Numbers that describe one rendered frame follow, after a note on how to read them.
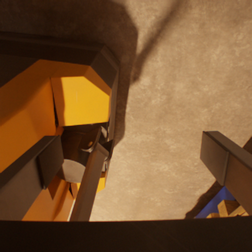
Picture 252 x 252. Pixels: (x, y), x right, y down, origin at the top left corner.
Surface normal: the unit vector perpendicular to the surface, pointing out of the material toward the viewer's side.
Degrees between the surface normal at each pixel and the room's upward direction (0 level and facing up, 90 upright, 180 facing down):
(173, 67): 0
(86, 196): 90
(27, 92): 90
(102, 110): 22
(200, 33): 0
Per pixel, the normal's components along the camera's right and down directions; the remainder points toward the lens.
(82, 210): 0.80, -0.39
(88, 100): 0.27, 0.67
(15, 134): 0.92, 0.33
